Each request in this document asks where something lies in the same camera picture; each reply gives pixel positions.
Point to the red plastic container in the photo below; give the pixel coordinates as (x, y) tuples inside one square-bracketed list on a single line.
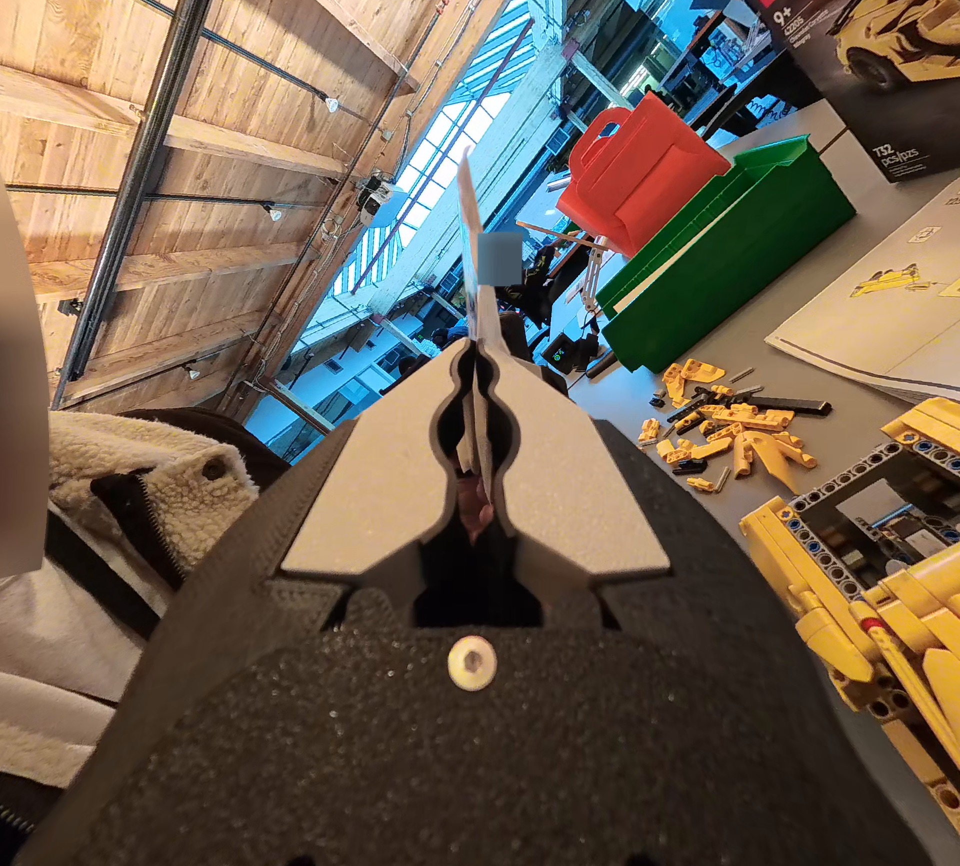
[(645, 176)]

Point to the green plastic bin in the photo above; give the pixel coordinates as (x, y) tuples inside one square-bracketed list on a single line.
[(735, 266)]

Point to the printed paper sheet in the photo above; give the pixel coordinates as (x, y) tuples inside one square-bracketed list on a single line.
[(473, 281)]

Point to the fleece-lined jacket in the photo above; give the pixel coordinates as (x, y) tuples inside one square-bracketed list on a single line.
[(135, 506)]

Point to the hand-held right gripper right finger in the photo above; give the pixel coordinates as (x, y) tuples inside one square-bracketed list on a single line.
[(585, 506)]

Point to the pile of yellow brick pieces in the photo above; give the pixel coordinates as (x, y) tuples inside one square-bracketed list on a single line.
[(735, 423)]

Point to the skylight window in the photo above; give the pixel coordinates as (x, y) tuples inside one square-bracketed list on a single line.
[(420, 161)]

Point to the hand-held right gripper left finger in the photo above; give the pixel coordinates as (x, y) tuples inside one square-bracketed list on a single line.
[(368, 506)]

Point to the toy car box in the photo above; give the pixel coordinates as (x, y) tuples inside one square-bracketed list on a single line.
[(855, 26)]

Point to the grey desk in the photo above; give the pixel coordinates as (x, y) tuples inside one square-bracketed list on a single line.
[(675, 401)]

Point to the open instruction booklet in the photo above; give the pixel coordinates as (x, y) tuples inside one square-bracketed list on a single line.
[(885, 311)]

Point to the yellow brick car model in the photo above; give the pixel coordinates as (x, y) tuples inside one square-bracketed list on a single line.
[(855, 581)]

